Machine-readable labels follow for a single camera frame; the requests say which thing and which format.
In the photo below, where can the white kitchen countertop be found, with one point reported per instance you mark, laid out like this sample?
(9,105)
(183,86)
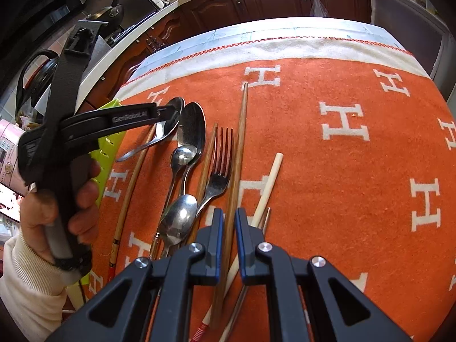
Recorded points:
(156,19)

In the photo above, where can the medium metal spoon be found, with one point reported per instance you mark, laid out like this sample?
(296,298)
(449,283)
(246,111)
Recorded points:
(178,217)

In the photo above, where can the orange patterned blanket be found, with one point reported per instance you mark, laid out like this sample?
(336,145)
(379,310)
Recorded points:
(320,185)

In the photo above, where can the brown wooden kitchen cabinets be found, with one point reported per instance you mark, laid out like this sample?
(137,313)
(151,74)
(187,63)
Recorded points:
(213,3)

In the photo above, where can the metal splash guard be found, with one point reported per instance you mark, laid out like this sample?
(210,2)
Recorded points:
(94,57)

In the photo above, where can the white plastic bag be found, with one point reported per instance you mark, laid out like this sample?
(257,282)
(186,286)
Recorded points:
(318,7)

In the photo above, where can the dark wok with lid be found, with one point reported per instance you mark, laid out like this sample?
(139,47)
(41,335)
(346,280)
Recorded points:
(107,17)

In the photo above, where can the person's left hand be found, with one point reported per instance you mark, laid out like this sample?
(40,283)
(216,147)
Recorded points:
(85,192)

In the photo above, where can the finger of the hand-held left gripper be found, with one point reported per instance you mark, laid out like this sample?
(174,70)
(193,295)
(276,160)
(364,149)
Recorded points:
(167,109)

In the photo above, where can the green plastic utensil tray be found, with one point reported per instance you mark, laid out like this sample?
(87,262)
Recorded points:
(103,156)

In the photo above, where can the grey cabinet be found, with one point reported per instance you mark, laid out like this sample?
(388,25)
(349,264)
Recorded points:
(406,32)

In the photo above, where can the black range hood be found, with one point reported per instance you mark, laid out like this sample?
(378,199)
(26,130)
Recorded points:
(32,7)

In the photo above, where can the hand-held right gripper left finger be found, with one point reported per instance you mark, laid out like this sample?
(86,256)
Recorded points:
(217,242)

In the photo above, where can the pile of chopsticks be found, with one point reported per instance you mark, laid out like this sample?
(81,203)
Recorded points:
(269,181)

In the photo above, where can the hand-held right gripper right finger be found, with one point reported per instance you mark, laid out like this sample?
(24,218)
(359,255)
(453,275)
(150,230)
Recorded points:
(242,242)

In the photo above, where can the person's left forearm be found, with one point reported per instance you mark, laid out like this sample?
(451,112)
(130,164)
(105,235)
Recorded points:
(28,299)

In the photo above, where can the black pressure cooker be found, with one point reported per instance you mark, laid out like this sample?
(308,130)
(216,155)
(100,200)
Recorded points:
(39,78)

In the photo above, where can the pink kitchen appliance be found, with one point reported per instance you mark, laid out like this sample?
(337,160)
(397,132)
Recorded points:
(10,149)

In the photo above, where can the small metal spoon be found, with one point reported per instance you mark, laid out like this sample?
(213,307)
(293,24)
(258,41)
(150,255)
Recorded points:
(183,155)

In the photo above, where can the large metal spoon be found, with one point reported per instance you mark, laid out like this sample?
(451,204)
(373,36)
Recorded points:
(169,129)
(192,124)

